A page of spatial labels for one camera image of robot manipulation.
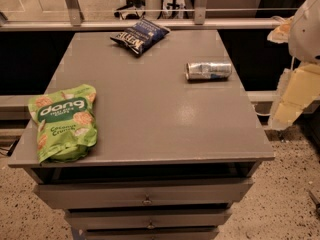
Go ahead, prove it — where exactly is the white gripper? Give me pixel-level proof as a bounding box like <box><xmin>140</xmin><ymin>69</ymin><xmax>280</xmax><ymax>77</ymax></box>
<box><xmin>267</xmin><ymin>0</ymin><xmax>320</xmax><ymax>130</ymax></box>

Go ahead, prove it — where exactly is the blue Kettle chip bag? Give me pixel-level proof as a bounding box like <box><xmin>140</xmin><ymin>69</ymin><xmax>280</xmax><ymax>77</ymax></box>
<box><xmin>110</xmin><ymin>19</ymin><xmax>170</xmax><ymax>56</ymax></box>

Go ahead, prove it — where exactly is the grey metal railing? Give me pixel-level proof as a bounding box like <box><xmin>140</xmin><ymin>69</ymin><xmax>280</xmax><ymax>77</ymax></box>
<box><xmin>0</xmin><ymin>0</ymin><xmax>298</xmax><ymax>32</ymax></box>

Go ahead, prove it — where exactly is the top grey drawer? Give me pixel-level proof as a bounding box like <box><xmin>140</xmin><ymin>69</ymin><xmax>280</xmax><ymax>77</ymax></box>
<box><xmin>34</xmin><ymin>178</ymin><xmax>253</xmax><ymax>209</ymax></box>

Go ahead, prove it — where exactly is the green Dang chips bag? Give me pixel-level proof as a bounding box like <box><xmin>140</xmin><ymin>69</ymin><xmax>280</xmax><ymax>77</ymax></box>
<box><xmin>28</xmin><ymin>84</ymin><xmax>98</xmax><ymax>163</ymax></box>

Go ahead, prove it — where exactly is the grey drawer cabinet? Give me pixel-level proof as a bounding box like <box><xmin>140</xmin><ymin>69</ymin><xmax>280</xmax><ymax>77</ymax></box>
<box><xmin>7</xmin><ymin>29</ymin><xmax>276</xmax><ymax>240</ymax></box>

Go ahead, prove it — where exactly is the grey drawer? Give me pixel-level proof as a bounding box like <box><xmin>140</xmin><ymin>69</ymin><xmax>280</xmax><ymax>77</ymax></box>
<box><xmin>34</xmin><ymin>178</ymin><xmax>253</xmax><ymax>209</ymax></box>
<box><xmin>85</xmin><ymin>227</ymin><xmax>219</xmax><ymax>240</ymax></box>
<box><xmin>66</xmin><ymin>208</ymin><xmax>231</xmax><ymax>230</ymax></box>

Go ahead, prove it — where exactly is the middle grey drawer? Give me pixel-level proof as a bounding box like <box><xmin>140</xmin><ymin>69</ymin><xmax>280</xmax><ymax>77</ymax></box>
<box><xmin>66</xmin><ymin>208</ymin><xmax>231</xmax><ymax>230</ymax></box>

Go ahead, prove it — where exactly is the silver blue redbull can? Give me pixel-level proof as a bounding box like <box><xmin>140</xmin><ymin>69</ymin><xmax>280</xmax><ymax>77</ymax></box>
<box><xmin>185</xmin><ymin>62</ymin><xmax>232</xmax><ymax>81</ymax></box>

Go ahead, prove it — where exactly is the bottom grey drawer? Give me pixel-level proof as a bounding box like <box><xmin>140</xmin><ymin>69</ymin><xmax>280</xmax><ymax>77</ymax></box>
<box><xmin>85</xmin><ymin>227</ymin><xmax>219</xmax><ymax>240</ymax></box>

